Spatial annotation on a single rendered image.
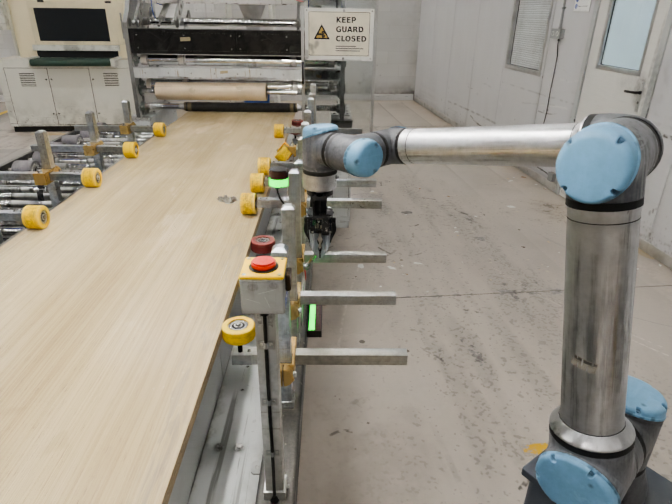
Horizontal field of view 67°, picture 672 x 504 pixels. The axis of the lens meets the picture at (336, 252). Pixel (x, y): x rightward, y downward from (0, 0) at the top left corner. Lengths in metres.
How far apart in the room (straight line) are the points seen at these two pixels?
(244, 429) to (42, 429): 0.50
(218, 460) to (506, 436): 1.37
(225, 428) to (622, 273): 0.98
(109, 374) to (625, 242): 1.01
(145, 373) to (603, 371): 0.89
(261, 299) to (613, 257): 0.57
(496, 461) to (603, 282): 1.41
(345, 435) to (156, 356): 1.20
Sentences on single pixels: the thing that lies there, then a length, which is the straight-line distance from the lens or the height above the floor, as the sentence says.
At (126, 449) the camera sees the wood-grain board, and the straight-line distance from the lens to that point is 1.01.
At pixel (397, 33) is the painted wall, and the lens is 10.36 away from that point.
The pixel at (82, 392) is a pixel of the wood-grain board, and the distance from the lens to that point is 1.16.
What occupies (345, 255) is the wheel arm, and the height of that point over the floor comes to 0.86.
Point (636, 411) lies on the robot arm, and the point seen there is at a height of 0.87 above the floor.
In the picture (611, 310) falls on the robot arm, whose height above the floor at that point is 1.15.
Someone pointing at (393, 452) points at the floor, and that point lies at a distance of 2.19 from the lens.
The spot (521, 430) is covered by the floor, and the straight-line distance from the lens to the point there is 2.40.
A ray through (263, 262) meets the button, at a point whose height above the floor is 1.23.
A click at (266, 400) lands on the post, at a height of 0.96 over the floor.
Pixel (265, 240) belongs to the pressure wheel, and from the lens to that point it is 1.68.
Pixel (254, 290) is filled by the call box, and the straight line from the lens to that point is 0.81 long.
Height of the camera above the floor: 1.60
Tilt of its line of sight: 26 degrees down
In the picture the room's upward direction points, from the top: 1 degrees clockwise
